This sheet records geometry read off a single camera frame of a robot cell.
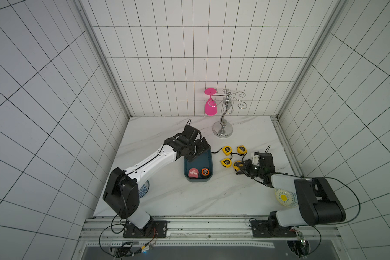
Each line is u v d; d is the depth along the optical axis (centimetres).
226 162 93
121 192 43
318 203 44
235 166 91
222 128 111
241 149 100
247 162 84
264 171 73
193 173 89
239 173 88
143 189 85
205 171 88
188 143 68
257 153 86
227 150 99
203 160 95
